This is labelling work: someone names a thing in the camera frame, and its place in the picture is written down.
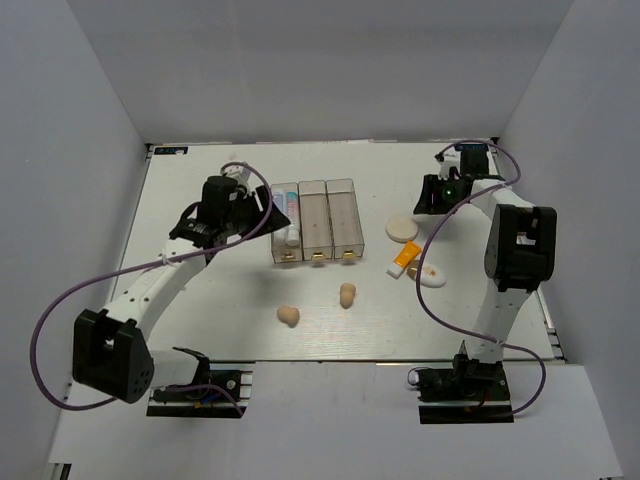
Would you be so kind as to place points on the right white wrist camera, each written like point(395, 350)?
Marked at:
point(449, 165)

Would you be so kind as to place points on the white tube pink blue print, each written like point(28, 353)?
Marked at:
point(293, 235)

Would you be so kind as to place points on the right clear organizer bin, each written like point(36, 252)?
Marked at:
point(348, 239)

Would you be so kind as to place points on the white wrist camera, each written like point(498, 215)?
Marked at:
point(449, 165)
point(238, 171)

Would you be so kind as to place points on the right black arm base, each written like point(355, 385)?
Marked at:
point(468, 392)

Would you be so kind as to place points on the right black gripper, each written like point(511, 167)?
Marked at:
point(431, 185)

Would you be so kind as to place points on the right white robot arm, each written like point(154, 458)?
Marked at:
point(519, 255)

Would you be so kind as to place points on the left clear organizer bin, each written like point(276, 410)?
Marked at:
point(285, 253)

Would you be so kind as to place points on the middle clear organizer bin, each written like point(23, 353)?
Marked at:
point(315, 221)

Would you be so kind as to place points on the beige makeup sponge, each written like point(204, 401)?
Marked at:
point(288, 315)
point(347, 294)

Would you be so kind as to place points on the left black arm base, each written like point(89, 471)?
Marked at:
point(226, 395)

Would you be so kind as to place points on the right beige makeup sponge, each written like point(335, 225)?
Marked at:
point(347, 294)

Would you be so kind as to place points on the round cream powder puff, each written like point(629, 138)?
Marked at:
point(401, 229)

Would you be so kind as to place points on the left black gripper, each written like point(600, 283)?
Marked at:
point(250, 200)

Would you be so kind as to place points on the left beige makeup sponge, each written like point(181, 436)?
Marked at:
point(288, 315)

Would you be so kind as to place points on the white oval compact case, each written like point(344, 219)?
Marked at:
point(431, 276)

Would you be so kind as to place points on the white tube blue logo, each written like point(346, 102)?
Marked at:
point(279, 202)

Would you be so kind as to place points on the clear organizer bin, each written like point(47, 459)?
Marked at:
point(315, 221)
point(348, 239)
point(285, 253)

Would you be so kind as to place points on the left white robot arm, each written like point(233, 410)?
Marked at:
point(110, 347)

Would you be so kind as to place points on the orange tube white cap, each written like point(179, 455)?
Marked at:
point(409, 252)

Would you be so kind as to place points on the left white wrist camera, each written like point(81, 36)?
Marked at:
point(238, 171)

